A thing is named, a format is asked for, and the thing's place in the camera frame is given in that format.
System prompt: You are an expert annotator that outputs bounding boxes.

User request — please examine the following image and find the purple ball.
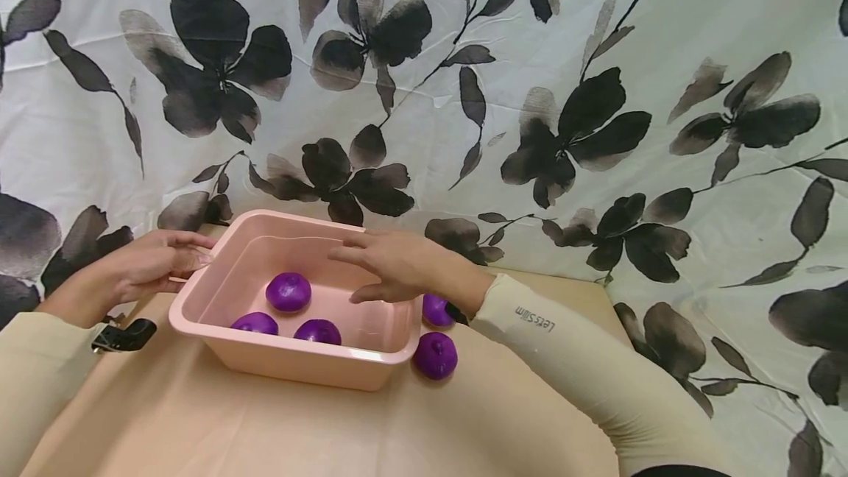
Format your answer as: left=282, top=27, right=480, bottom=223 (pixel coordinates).
left=293, top=319, right=343, bottom=347
left=411, top=331, right=459, bottom=381
left=422, top=293, right=456, bottom=328
left=230, top=311, right=280, bottom=336
left=265, top=272, right=312, bottom=314

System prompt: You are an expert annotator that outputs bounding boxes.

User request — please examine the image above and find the person's right hand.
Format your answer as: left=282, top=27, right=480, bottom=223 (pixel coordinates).
left=327, top=230, right=496, bottom=317

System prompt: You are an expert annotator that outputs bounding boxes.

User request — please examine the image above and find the person's right forearm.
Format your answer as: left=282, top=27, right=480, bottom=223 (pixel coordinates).
left=469, top=273, right=731, bottom=477

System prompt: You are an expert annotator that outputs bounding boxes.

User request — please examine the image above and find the pink plastic basin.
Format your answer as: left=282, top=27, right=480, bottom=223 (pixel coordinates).
left=167, top=209, right=425, bottom=392

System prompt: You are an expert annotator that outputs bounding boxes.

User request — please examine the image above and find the person's left hand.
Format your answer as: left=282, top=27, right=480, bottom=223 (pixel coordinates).
left=38, top=230, right=218, bottom=330

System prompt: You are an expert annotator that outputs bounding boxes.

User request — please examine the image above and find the person's left forearm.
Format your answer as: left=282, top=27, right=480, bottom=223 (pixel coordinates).
left=0, top=311, right=111, bottom=477

